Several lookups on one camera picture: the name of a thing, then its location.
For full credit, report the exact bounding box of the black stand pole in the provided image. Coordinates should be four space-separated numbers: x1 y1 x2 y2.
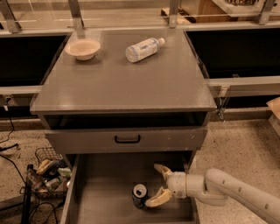
21 164 33 224

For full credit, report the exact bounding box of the open grey middle drawer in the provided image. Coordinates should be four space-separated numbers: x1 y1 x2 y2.
60 152 200 224

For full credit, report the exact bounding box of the grey drawer cabinet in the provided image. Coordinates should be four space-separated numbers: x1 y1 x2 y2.
30 28 218 165

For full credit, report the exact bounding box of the black drawer handle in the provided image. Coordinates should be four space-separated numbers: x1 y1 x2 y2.
114 135 141 144

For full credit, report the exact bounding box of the blue pepsi can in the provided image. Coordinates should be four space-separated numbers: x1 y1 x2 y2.
132 184 148 208

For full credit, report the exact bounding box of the metal rail frame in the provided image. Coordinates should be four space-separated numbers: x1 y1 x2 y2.
0 0 280 34

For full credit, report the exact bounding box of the grey top drawer front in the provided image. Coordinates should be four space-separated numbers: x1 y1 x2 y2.
45 127 207 154

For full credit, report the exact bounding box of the black floor cable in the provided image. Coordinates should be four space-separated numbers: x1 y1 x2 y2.
0 97 20 152

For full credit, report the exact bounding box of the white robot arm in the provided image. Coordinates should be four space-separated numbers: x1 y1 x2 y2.
145 164 280 224

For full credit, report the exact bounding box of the wire basket with items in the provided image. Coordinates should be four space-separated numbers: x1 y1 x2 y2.
26 147 72 199

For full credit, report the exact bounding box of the white paper bowl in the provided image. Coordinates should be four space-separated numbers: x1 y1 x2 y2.
65 38 101 60

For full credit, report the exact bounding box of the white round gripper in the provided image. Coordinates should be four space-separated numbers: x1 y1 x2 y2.
145 164 187 207

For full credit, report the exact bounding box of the clear plastic water bottle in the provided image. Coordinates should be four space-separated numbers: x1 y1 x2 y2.
125 38 165 63

